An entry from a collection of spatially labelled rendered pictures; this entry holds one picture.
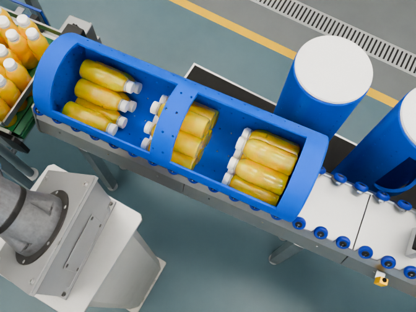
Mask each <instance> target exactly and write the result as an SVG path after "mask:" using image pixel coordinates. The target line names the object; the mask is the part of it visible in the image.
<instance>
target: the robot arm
mask: <svg viewBox="0 0 416 312"><path fill-rule="evenodd" d="M61 211H62V201H61V199H60V198H58V197H57V196H55V195H53V194H48V193H42V192H38V191H31V190H27V189H25V188H23V187H21V186H19V185H17V184H16V183H14V182H12V181H10V180H8V179H6V178H5V177H3V174H2V170H1V163H0V237H1V238H2V239H3V240H4V241H5V242H6V243H7V244H8V245H9V246H10V247H11V248H12V249H13V250H15V251H16V252H17V253H19V254H21V255H23V256H26V257H27V256H31V255H33V254H35V253H36V252H37V251H39V250H40V249H41V248H42V247H43V246H44V244H45V243H46V242H47V241H48V240H49V238H50V236H51V235H52V233H53V232H54V230H55V228H56V226H57V224H58V222H59V218H60V216H61Z"/></svg>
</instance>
